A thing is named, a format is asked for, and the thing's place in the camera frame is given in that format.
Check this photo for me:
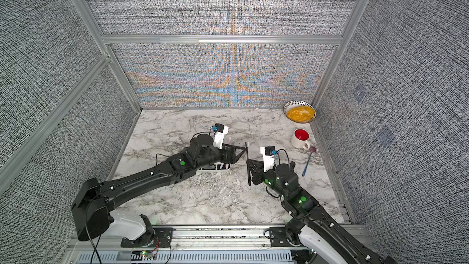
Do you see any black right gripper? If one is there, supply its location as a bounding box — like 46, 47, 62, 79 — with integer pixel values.
247, 159, 291, 203

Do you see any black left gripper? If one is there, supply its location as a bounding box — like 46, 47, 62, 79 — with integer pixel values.
195, 143, 246, 171

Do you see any cream toothbrush holder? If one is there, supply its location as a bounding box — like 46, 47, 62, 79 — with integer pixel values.
199, 163, 231, 172

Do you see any black toothbrush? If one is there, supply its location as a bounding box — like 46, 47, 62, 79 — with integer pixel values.
245, 142, 252, 186

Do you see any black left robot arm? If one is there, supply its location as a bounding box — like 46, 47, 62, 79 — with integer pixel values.
71, 134, 246, 242

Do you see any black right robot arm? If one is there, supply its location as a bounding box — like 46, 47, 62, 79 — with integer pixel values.
246, 159, 397, 264

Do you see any white mug red inside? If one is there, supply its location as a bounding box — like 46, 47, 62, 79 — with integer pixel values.
291, 129, 311, 150

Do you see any iridescent purple blue spoon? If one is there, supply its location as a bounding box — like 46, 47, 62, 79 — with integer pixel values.
302, 146, 317, 177

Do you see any patterned white bowl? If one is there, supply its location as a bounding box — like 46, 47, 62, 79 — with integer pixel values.
283, 100, 316, 123

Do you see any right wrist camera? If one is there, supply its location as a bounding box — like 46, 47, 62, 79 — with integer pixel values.
260, 145, 276, 172

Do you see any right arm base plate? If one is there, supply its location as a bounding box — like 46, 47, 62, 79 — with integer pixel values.
267, 226, 293, 248

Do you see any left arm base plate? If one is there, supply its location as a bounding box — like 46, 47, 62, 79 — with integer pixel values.
120, 227, 174, 248

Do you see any white vented cable duct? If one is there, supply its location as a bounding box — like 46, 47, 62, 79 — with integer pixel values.
73, 250, 293, 264

